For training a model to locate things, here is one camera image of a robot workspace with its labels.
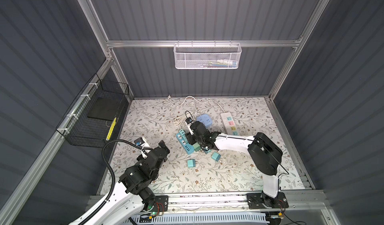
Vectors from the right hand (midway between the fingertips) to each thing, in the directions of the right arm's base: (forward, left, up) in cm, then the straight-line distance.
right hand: (189, 133), depth 91 cm
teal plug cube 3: (-17, -1, -5) cm, 17 cm away
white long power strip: (+11, -27, -6) cm, 29 cm away
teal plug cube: (+1, +5, 0) cm, 5 cm away
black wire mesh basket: (-6, +48, +22) cm, 53 cm away
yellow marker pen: (-11, +36, +21) cm, 42 cm away
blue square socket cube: (+15, -10, -6) cm, 19 cm away
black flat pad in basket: (+1, +41, +23) cm, 47 cm away
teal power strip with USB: (-7, +1, -5) cm, 9 cm away
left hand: (-14, +15, +11) cm, 23 cm away
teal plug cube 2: (-13, -16, -6) cm, 21 cm away
